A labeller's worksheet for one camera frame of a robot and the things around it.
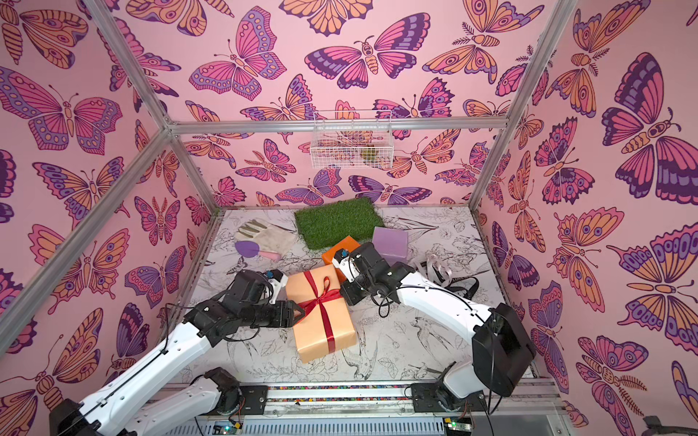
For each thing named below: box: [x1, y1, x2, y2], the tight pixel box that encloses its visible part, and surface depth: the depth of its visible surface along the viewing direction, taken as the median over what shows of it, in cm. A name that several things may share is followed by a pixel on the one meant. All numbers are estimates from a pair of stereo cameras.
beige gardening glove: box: [234, 218, 297, 256], surface depth 112 cm
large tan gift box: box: [285, 264, 358, 364], surface depth 78 cm
